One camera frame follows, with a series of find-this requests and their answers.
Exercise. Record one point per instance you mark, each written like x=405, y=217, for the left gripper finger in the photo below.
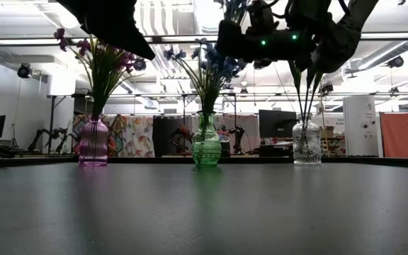
x=133, y=39

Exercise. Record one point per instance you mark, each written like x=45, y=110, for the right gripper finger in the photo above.
x=230, y=39

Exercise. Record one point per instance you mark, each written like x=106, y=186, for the red artificial tulip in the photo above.
x=310, y=76
x=294, y=71
x=319, y=76

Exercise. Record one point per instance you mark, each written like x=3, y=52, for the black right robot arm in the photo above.
x=345, y=28

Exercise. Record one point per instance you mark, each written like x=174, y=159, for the clear glass vase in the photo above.
x=306, y=145

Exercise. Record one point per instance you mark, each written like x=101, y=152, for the green glass vase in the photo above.
x=207, y=148

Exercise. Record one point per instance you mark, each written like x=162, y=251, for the purple glass vase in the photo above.
x=93, y=145

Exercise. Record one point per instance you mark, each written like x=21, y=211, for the grey partition panel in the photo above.
x=251, y=124

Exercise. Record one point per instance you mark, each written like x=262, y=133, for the black partition panel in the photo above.
x=165, y=124

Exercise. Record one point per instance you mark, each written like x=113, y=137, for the floral patterned cloth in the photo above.
x=140, y=134

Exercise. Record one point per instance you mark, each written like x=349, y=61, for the brown cardboard box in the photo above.
x=329, y=131

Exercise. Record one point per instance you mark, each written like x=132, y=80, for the black overhead light bar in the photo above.
x=384, y=35

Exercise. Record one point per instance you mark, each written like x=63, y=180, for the white cabinet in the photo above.
x=360, y=117

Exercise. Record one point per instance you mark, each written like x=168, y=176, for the orange partition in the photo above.
x=399, y=134

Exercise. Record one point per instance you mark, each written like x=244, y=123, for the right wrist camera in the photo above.
x=262, y=17

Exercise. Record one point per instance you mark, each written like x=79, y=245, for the black background table frame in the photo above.
x=52, y=117

